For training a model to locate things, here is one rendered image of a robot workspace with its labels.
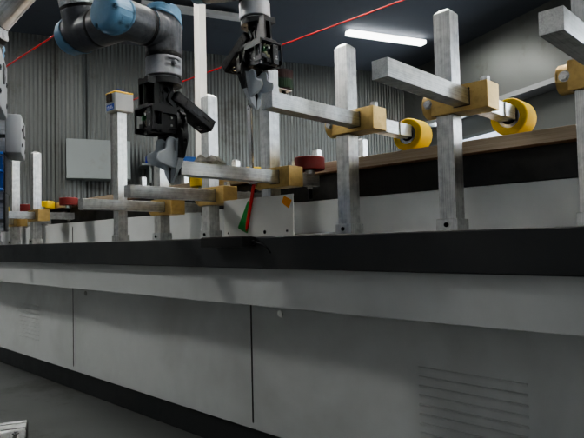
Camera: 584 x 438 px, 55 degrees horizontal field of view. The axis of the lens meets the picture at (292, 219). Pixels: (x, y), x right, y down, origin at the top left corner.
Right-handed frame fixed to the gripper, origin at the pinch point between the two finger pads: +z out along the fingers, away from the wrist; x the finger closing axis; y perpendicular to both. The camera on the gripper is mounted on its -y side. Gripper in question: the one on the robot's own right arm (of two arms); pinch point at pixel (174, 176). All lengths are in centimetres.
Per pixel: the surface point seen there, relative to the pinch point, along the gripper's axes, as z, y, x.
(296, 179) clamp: -1.0, -31.9, 5.1
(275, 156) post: -7.4, -32.0, -2.2
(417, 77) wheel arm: -12, -11, 52
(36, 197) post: -8, -32, -152
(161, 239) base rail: 13, -30, -52
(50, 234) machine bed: 8, -52, -186
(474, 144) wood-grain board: -6, -49, 43
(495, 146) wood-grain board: -5, -49, 48
